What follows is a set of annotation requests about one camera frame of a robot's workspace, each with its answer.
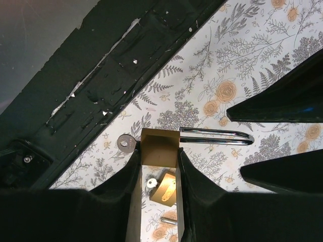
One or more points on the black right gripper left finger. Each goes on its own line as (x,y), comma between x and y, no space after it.
(109,212)

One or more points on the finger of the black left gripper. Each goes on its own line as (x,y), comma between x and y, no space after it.
(294,98)
(301,173)

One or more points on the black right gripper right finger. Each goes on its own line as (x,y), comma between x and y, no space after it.
(206,212)

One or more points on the large brass padlock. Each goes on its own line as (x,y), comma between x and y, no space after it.
(159,197)

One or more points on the silver key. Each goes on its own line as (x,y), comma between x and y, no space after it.
(127,143)

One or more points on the small brass padlock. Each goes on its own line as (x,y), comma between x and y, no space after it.
(160,147)

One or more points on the floral patterned table mat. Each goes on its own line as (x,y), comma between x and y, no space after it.
(243,49)

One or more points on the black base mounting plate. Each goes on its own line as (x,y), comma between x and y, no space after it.
(118,48)

